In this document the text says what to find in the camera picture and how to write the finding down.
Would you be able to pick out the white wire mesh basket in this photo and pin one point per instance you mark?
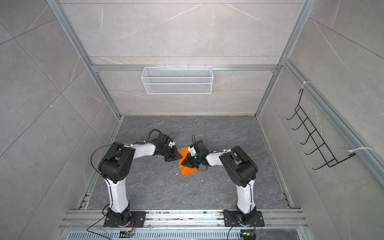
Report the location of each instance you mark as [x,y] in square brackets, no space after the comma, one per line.
[177,80]

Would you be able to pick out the black wire hook rack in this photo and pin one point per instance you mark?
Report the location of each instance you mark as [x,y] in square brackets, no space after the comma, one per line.
[328,159]

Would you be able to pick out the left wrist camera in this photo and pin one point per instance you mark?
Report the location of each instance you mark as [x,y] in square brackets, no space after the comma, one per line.
[165,140]

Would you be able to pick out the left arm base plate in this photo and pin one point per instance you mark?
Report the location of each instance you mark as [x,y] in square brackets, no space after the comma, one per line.
[125,219]

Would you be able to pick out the white cable tie lower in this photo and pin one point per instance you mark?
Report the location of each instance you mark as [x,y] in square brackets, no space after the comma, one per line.
[360,148]

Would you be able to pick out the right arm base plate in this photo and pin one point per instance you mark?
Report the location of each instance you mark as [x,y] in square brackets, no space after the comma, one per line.
[238,219]

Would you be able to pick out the aluminium mounting rail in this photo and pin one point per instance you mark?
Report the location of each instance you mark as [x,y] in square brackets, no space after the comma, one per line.
[190,219]

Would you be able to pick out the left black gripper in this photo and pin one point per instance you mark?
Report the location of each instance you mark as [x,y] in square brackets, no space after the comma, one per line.
[178,156]

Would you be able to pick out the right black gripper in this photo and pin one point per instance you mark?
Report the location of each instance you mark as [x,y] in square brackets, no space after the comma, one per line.
[188,161]

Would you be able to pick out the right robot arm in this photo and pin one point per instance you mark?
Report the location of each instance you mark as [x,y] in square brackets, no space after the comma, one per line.
[240,168]

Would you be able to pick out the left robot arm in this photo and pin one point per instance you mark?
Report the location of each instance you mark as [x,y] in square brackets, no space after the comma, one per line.
[115,167]

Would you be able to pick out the white vented cable duct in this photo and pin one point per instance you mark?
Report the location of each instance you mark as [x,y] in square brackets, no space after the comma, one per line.
[158,235]

